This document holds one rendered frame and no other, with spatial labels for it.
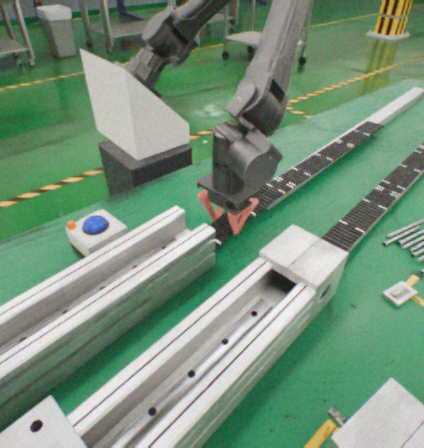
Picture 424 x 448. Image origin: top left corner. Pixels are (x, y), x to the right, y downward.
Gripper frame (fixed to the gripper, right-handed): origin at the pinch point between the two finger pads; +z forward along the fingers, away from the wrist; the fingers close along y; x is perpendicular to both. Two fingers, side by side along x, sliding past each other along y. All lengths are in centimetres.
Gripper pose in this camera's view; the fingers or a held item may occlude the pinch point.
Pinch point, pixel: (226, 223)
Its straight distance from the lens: 69.3
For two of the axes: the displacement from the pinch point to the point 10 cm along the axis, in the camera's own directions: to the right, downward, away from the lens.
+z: 0.0, 7.7, 6.3
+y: 7.2, 4.4, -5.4
